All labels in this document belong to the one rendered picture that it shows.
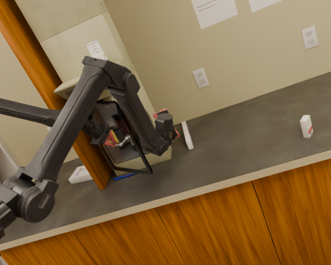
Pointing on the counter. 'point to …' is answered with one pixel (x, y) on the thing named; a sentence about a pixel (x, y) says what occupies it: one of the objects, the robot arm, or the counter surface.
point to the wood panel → (44, 79)
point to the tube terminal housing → (57, 61)
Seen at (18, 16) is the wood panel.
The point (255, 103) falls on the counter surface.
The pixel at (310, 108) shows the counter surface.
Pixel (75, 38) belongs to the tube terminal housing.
